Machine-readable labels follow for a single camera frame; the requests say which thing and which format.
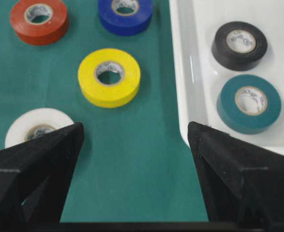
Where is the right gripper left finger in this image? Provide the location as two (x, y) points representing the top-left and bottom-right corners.
(0, 122), (84, 232)

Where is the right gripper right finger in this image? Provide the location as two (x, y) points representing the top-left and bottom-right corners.
(188, 122), (284, 232)

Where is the green tape roll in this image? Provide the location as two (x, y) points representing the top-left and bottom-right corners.
(217, 74), (282, 134)

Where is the black tape roll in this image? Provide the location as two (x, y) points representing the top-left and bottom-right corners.
(211, 21), (268, 71)

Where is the orange tape roll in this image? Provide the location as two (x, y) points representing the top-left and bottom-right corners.
(10, 0), (69, 46)

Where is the white tape roll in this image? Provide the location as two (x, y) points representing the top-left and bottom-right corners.
(4, 108), (74, 148)

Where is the yellow tape roll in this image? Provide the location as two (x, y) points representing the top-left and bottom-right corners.
(77, 48), (141, 108)

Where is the white plastic case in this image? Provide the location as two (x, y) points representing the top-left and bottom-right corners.
(169, 0), (284, 155)

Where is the blue tape roll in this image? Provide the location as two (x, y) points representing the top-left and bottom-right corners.
(98, 0), (153, 36)

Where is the green table cloth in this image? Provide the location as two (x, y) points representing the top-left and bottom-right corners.
(0, 0), (208, 222)

